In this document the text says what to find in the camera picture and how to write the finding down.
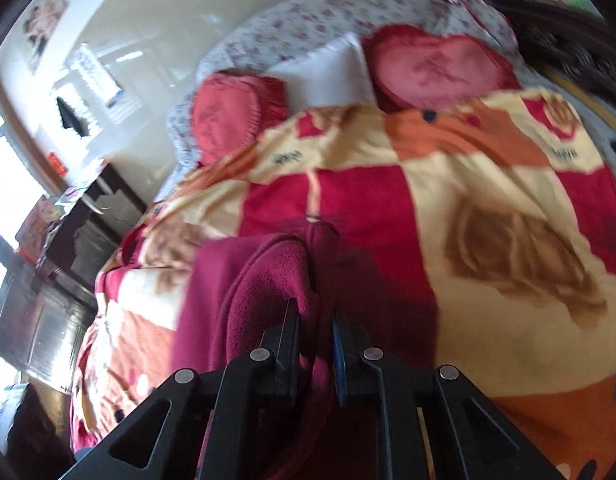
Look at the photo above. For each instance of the floral bolster pillow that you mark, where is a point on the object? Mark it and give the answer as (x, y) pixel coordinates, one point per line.
(295, 27)

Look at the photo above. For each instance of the large red heart cushion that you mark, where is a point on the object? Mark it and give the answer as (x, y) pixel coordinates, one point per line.
(410, 68)

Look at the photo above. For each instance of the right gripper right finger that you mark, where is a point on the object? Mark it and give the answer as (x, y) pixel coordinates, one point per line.
(430, 423)

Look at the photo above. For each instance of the dark wooden desk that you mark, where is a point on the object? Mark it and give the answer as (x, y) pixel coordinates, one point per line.
(47, 305)

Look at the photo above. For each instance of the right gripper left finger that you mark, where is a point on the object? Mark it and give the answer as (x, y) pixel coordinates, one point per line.
(197, 425)

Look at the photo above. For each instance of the framed wall picture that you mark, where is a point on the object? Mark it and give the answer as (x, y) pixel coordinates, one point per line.
(39, 24)

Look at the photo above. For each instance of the white pillow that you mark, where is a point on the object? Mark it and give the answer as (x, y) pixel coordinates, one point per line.
(333, 75)

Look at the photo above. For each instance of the orange red patterned blanket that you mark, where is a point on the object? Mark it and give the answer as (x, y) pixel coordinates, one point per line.
(506, 201)

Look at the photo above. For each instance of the small red heart cushion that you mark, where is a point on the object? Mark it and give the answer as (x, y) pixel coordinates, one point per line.
(230, 110)

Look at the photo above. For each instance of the maroon fleece garment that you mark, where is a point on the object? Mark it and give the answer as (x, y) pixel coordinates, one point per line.
(239, 288)

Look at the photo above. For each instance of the dark carved wooden headboard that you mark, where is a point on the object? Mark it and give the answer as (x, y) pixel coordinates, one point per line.
(577, 44)

